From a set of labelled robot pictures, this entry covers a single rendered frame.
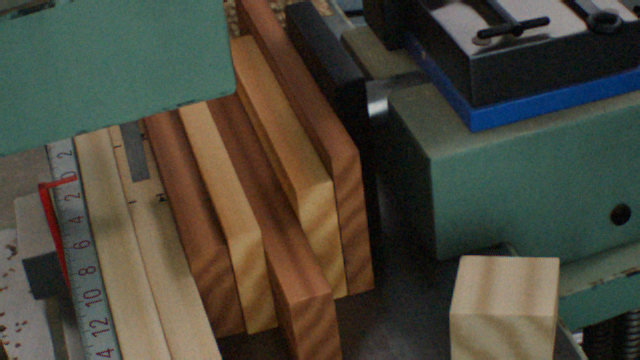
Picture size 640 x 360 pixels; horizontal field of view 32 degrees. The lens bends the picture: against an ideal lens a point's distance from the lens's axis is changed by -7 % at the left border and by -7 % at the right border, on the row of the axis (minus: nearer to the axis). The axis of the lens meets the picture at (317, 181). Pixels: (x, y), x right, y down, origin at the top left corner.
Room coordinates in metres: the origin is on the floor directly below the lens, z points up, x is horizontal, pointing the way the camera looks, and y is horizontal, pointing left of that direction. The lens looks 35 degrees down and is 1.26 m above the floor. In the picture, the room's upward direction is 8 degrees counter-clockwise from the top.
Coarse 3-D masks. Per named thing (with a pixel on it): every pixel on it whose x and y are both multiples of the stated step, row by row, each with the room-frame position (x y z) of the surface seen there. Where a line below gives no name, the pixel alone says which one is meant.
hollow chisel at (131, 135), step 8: (120, 128) 0.47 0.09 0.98; (128, 128) 0.47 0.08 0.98; (136, 128) 0.47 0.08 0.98; (128, 136) 0.47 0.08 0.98; (136, 136) 0.47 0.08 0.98; (128, 144) 0.47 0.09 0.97; (136, 144) 0.47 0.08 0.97; (128, 152) 0.47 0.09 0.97; (136, 152) 0.47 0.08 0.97; (144, 152) 0.47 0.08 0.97; (128, 160) 0.47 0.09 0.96; (136, 160) 0.47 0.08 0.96; (144, 160) 0.47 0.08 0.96; (136, 168) 0.47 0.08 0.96; (144, 168) 0.47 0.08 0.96; (136, 176) 0.47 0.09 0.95; (144, 176) 0.47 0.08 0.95
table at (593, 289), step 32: (384, 192) 0.50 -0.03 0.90; (384, 224) 0.47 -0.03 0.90; (384, 256) 0.45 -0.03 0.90; (416, 256) 0.44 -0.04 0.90; (512, 256) 0.43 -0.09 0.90; (608, 256) 0.45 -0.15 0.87; (384, 288) 0.42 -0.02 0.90; (416, 288) 0.42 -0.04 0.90; (448, 288) 0.41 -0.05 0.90; (576, 288) 0.43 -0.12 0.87; (608, 288) 0.43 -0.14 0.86; (352, 320) 0.40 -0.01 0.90; (384, 320) 0.40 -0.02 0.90; (416, 320) 0.40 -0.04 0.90; (448, 320) 0.39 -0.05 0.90; (576, 320) 0.43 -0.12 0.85; (224, 352) 0.39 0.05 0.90; (256, 352) 0.39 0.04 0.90; (288, 352) 0.39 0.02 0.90; (352, 352) 0.38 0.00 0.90; (384, 352) 0.38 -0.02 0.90; (416, 352) 0.37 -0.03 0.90; (448, 352) 0.37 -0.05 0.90; (576, 352) 0.36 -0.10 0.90
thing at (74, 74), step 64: (0, 0) 0.44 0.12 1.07; (64, 0) 0.43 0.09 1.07; (128, 0) 0.44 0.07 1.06; (192, 0) 0.44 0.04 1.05; (0, 64) 0.43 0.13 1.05; (64, 64) 0.43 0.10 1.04; (128, 64) 0.44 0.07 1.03; (192, 64) 0.44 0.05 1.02; (0, 128) 0.42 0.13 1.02; (64, 128) 0.43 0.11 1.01
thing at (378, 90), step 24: (288, 24) 0.53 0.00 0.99; (312, 24) 0.51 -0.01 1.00; (312, 48) 0.49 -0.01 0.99; (336, 48) 0.49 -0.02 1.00; (312, 72) 0.49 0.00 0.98; (336, 72) 0.46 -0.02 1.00; (360, 72) 0.46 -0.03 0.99; (408, 72) 0.51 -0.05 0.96; (336, 96) 0.45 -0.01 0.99; (360, 96) 0.46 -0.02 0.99; (384, 96) 0.50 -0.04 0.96; (360, 120) 0.46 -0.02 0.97; (384, 120) 0.49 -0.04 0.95; (360, 144) 0.46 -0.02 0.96
